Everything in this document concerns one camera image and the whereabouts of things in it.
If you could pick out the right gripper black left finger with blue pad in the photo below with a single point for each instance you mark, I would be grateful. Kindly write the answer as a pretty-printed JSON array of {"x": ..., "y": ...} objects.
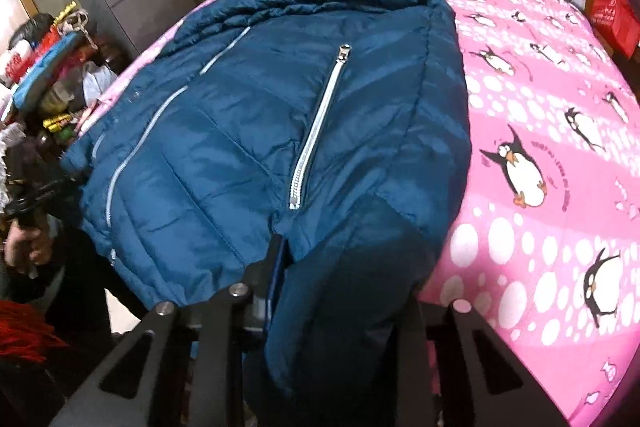
[{"x": 183, "y": 366}]

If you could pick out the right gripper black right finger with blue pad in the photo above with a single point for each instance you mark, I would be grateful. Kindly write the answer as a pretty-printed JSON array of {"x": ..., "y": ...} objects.
[{"x": 454, "y": 370}]

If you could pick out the navy blue puffer jacket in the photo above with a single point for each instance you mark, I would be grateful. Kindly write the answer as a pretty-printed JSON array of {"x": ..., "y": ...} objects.
[{"x": 340, "y": 125}]

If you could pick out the person's left hand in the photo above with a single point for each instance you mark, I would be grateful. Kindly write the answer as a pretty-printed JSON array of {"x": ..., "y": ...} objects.
[{"x": 27, "y": 247}]

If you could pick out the pink penguin print bedsheet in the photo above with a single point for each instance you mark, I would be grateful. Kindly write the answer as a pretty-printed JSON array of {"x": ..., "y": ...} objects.
[{"x": 545, "y": 245}]

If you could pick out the red shopping bag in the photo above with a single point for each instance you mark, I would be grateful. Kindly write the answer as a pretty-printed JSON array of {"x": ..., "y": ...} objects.
[{"x": 615, "y": 21}]

